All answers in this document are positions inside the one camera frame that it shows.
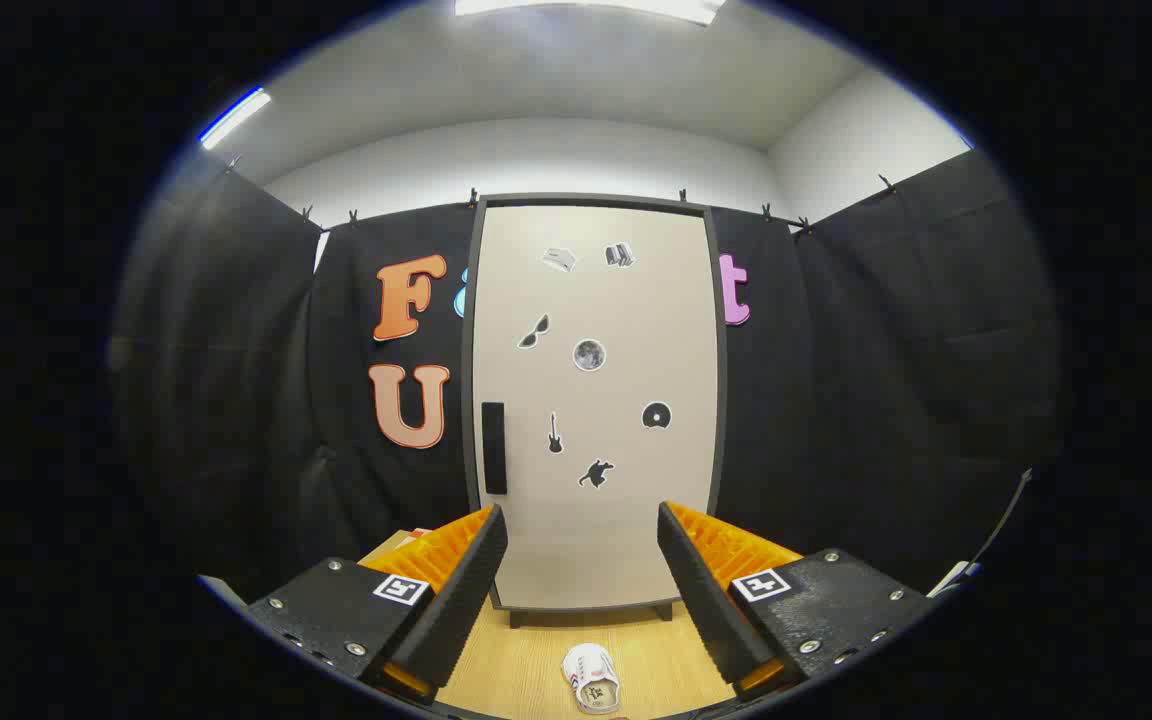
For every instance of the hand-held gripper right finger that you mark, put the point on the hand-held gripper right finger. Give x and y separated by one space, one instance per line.
706 600

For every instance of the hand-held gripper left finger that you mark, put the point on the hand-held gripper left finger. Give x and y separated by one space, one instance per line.
456 600

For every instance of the white shoe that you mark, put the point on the white shoe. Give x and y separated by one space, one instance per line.
591 675

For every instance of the beige shoe cabinet door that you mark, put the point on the beige shoe cabinet door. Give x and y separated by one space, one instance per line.
626 320

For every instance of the grey shoe cabinet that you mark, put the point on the grey shoe cabinet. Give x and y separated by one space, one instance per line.
596 199

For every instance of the stack of books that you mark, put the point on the stack of books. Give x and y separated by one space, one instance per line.
414 533

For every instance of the row of black cloth clips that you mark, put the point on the row of black cloth clips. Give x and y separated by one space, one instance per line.
472 198

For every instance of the ceiling strip light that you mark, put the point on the ceiling strip light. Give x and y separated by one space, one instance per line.
234 118

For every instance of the ceiling light panel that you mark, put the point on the ceiling light panel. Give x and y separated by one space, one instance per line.
586 6

